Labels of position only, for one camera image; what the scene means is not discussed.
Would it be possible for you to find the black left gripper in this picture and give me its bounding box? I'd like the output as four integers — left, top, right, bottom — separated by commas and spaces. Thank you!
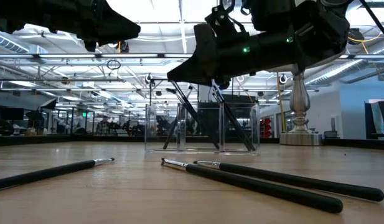
23, 0, 141, 52

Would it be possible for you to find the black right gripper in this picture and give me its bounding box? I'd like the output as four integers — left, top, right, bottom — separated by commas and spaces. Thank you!
167, 22, 254, 87

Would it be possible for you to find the large black cabinet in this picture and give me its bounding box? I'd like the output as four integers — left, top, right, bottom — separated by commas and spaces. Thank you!
196, 94, 260, 138

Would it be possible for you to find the clear acrylic compartment container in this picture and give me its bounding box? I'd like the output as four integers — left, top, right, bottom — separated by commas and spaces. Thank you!
144, 101, 261, 156

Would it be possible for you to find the red storage bin stack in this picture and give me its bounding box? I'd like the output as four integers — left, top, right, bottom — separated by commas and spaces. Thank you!
262, 118, 273, 138

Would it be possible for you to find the dark framed display panel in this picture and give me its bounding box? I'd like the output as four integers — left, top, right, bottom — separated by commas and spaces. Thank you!
364, 98, 384, 140

